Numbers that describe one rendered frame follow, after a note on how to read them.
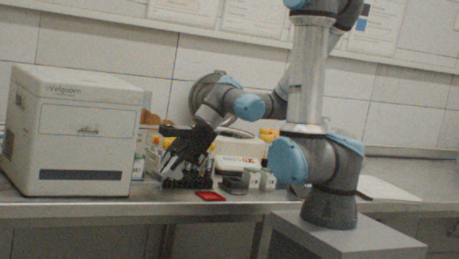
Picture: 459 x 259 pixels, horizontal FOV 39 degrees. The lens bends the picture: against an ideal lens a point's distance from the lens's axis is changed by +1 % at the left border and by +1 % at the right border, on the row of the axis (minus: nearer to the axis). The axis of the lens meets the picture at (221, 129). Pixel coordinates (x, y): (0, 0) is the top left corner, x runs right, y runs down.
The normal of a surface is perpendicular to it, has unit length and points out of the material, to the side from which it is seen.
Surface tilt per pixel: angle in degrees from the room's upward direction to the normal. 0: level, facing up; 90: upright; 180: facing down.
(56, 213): 90
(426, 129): 90
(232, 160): 25
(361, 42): 95
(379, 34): 94
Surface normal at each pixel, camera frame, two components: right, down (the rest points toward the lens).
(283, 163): -0.81, 0.11
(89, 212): 0.51, 0.23
